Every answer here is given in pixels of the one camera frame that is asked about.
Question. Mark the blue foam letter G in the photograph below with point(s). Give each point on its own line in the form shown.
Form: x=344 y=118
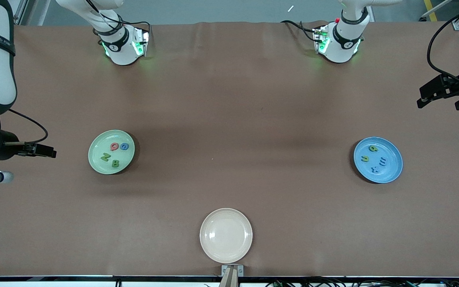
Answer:
x=121 y=147

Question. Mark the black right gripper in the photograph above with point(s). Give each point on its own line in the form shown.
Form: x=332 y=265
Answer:
x=8 y=145

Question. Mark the blue plate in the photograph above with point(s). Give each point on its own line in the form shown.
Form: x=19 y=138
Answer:
x=391 y=171

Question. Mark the aluminium table edge rail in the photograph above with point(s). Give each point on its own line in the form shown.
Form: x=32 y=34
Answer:
x=54 y=277

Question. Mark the brown table cover mat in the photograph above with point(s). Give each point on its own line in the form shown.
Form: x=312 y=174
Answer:
x=229 y=99

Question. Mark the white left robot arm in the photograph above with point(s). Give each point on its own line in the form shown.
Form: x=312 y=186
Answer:
x=343 y=48

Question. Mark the green foam letter B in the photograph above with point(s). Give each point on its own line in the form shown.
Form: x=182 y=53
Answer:
x=112 y=163

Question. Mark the pink foam letter Q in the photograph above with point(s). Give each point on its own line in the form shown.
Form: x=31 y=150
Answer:
x=111 y=147

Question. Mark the blue foam letter x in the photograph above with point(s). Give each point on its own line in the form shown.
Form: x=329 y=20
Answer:
x=375 y=168

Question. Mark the grey camera pole bracket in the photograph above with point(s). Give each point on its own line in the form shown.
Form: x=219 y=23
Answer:
x=224 y=271

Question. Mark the green foam letter N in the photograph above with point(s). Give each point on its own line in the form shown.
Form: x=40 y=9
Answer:
x=104 y=157

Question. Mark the beige plate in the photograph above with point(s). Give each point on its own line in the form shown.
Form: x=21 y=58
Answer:
x=225 y=235

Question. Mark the light green plate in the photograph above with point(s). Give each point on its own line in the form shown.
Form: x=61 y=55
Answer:
x=106 y=167

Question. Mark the blue foam letter m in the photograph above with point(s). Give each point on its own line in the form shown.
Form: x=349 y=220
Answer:
x=383 y=161

